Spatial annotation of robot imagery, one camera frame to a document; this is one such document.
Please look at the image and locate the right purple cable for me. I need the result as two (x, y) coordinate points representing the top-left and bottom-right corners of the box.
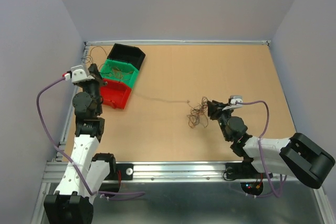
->
(236, 100), (288, 198)

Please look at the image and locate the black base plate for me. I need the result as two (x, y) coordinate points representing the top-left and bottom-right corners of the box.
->
(105, 163), (134, 181)
(225, 162), (266, 180)

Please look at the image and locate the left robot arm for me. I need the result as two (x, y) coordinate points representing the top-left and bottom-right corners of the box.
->
(44, 63), (117, 223)

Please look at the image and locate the black wire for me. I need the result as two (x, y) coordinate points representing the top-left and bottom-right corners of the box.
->
(80, 46), (108, 65)

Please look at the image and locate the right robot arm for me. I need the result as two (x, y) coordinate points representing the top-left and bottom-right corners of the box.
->
(207, 96), (335, 189)

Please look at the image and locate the red plastic bin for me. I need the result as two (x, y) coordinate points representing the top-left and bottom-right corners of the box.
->
(100, 79), (132, 109)

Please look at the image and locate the black plastic bin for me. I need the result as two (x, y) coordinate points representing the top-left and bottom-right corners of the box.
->
(107, 44), (145, 70)

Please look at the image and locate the green plastic bin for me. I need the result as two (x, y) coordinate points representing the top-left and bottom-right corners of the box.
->
(99, 59), (139, 89)

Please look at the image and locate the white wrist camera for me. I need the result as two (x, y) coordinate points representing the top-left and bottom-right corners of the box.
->
(222, 95), (243, 111)
(62, 65), (94, 84)

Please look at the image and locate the purple cable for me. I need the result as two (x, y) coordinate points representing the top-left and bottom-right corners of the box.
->
(36, 76), (145, 201)
(236, 100), (288, 198)

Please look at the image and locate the aluminium front rail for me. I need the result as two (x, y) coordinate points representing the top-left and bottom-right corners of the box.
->
(41, 158), (324, 183)

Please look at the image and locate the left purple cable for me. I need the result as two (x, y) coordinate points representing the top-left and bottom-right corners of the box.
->
(36, 76), (145, 201)

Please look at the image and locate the orange wire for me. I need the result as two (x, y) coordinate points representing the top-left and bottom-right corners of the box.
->
(103, 66), (133, 82)

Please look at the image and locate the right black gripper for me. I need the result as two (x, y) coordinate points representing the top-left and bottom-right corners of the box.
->
(207, 99), (235, 142)

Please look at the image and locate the cable bundle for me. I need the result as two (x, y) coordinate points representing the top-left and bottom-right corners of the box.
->
(186, 95), (211, 129)

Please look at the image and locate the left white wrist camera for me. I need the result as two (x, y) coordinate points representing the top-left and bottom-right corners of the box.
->
(62, 65), (94, 84)

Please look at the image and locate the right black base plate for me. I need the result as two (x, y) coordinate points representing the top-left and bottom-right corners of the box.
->
(225, 162), (266, 180)

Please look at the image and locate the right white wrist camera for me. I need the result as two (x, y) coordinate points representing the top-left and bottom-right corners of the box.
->
(222, 95), (243, 111)

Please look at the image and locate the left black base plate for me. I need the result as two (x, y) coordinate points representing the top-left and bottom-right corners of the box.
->
(105, 163), (134, 181)

